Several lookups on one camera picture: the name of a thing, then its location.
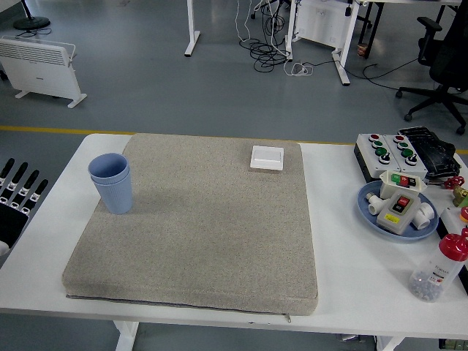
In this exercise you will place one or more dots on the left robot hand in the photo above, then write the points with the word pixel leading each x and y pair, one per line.
pixel 12 219

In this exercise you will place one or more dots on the blue ribbed plastic cup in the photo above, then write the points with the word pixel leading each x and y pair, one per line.
pixel 108 166
pixel 117 199

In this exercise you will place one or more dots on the white push-button control box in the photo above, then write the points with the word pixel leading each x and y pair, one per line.
pixel 395 153
pixel 367 153

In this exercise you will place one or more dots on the white panel heater ribbed top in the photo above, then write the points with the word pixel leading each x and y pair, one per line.
pixel 40 73

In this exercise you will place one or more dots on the black round stand base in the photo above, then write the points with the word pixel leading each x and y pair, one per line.
pixel 31 23

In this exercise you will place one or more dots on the grey-brown cushion mat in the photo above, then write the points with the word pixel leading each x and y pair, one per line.
pixel 219 237

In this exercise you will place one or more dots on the white desk leg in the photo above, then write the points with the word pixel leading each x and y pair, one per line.
pixel 343 69
pixel 192 25
pixel 290 36

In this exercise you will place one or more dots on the white table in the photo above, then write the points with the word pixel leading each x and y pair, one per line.
pixel 347 292

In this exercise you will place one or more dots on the blue round plate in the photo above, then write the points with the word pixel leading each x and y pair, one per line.
pixel 369 223

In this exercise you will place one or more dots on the white pvc pipe fitting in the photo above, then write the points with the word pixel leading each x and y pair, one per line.
pixel 374 208
pixel 426 215

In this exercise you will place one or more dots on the small can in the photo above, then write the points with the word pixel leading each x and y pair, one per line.
pixel 362 50

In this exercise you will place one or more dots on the black desk leg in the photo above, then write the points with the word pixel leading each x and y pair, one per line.
pixel 374 22

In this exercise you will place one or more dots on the clear bottle red cap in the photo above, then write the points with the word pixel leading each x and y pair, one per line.
pixel 438 267

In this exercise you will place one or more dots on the red emergency stop button box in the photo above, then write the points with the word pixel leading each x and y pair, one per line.
pixel 453 219

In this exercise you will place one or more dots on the black office chair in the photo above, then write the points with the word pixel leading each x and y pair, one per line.
pixel 449 58

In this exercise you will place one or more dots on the white wall switch panel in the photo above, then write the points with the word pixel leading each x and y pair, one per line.
pixel 267 157

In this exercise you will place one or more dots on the beige green-red button switch box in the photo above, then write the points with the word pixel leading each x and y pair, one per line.
pixel 389 186

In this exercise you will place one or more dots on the beige red-black button switch box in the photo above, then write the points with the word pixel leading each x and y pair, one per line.
pixel 393 219

